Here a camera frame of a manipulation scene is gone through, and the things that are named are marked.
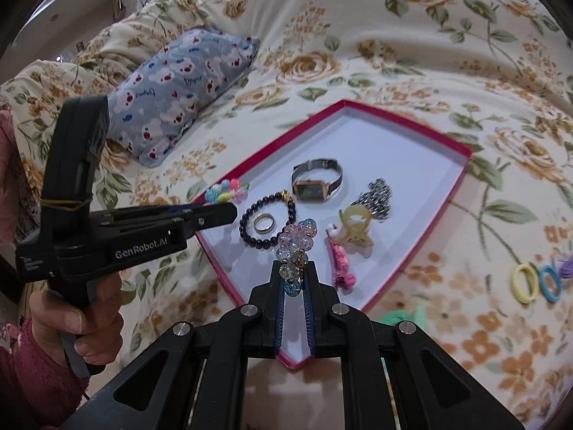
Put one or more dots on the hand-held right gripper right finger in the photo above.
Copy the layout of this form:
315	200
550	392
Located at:
309	318

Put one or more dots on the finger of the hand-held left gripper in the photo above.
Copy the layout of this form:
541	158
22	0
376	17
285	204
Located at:
210	218

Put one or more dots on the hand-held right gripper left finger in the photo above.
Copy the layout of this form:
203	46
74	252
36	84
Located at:
280	318

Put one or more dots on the pink hair clip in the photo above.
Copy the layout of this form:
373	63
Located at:
340	262

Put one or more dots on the yellow claw hair clip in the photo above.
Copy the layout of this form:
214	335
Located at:
353	233

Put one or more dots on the gold square wristwatch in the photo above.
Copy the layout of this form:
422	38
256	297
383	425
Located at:
309	190

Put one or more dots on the red jewelry box tray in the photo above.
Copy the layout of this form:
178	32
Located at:
394	165

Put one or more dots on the person's left forearm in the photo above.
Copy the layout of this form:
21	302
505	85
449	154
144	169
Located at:
36	380

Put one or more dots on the person's left hand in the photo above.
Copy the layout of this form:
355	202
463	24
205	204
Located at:
89	322

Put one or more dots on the person's pink knit sweater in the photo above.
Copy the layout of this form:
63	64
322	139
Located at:
6	179

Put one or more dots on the green bow hair clip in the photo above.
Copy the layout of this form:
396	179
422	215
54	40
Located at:
394	316

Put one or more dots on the blue bear print pillow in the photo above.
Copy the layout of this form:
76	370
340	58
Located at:
179	85

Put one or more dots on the floral blanket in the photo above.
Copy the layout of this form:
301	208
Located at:
403	76

